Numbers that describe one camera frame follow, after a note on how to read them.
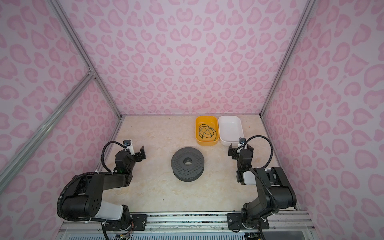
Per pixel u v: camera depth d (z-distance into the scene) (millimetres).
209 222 749
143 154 853
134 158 817
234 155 800
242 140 787
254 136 736
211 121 1116
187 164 921
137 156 822
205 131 1095
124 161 704
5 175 497
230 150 850
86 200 437
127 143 783
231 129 1101
